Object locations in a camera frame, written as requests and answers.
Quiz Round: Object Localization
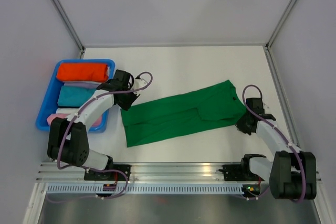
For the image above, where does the slotted cable duct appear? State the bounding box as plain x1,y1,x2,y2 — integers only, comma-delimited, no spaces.
47,183,244,195

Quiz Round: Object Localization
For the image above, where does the green t-shirt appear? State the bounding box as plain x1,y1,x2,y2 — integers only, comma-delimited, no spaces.
121,80,246,147

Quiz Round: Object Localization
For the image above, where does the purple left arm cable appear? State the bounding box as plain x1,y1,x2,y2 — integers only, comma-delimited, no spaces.
56,71,154,199

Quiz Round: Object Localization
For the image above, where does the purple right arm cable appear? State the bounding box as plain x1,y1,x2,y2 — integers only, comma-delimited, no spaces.
233,84,307,203

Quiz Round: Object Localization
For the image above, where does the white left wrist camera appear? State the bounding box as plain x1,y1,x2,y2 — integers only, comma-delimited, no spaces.
131,78,148,95

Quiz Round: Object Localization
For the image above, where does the orange rolled t-shirt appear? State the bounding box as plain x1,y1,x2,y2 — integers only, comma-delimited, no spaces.
56,62,109,82

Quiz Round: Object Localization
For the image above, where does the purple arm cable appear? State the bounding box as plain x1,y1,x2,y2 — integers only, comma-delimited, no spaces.
56,71,154,199
233,84,307,203

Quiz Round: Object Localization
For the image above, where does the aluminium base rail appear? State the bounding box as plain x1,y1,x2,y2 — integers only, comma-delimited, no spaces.
36,162,322,183

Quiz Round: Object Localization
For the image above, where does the pink rolled t-shirt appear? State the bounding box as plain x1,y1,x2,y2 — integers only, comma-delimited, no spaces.
47,113,104,127

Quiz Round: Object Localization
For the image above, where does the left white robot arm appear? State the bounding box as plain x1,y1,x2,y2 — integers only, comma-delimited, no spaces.
47,70,151,180

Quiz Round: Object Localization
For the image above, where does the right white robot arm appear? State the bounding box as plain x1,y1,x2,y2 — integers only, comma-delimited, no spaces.
236,98,317,201

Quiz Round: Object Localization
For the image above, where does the aluminium frame post left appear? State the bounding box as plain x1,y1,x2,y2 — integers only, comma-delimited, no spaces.
50,0,85,53

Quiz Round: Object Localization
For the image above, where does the aluminium frame post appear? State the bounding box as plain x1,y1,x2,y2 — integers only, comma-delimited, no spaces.
50,0,85,53
265,0,315,50

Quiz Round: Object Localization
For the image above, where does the blue plastic bin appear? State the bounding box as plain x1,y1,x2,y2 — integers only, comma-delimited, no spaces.
35,59,116,132

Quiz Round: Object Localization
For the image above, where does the white rolled t-shirt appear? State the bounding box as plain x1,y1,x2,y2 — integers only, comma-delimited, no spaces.
56,108,79,114

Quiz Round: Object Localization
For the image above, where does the teal rolled t-shirt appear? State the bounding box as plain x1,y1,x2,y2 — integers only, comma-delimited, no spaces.
57,86,95,108

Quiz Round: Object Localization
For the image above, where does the lilac rolled t-shirt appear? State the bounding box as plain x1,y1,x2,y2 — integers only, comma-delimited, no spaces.
64,82,100,89

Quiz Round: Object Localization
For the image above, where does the aluminium frame post right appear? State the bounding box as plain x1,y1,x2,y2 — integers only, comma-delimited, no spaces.
265,0,315,50

